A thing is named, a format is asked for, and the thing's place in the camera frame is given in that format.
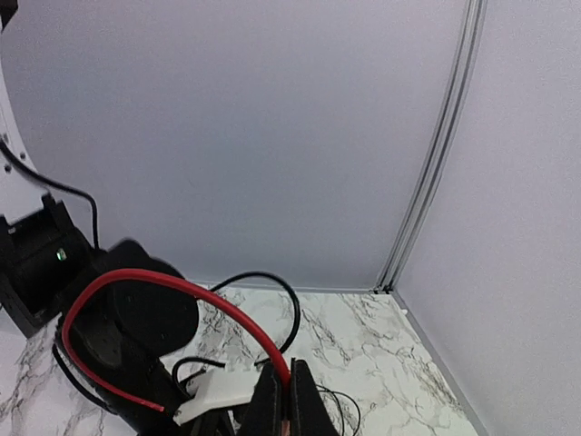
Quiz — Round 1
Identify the red cable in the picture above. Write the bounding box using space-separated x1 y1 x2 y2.
61 268 292 413

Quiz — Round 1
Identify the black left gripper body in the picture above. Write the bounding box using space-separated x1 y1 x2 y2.
53 239 237 436

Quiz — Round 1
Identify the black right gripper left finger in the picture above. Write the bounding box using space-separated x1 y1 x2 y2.
236 363 283 436

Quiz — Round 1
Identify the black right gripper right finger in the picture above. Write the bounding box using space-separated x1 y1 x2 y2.
289 360 340 436

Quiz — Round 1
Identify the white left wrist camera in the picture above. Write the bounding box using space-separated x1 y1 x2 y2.
173 369 260 426

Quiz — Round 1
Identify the aluminium frame right rear post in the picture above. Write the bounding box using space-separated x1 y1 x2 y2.
372 0 487 293

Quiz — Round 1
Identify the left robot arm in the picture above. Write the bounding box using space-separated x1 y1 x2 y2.
1 1 233 435

